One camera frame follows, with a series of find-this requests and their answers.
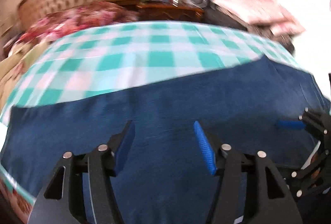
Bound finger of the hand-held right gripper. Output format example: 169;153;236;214
275;107;331;142
291;147;331;198

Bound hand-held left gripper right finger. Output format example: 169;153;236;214
193;121;303;224

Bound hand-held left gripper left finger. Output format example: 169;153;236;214
27;120;136;224

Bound blue denim pants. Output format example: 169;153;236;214
0;55;331;224

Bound brown plaid blanket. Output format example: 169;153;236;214
248;25;294;47

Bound teal white checkered tablecloth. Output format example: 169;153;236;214
0;21;309;204

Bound small pink floral pillow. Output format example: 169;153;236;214
269;13;306;36

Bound large pink floral pillow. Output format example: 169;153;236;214
210;0;290;25

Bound black leather armchair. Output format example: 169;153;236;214
201;0;296;55

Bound beige floral bedsheet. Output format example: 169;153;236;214
0;43;51;111

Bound red floral blanket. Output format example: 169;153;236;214
5;1;139;45

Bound dark wooden nightstand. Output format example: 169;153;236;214
137;2;205;23

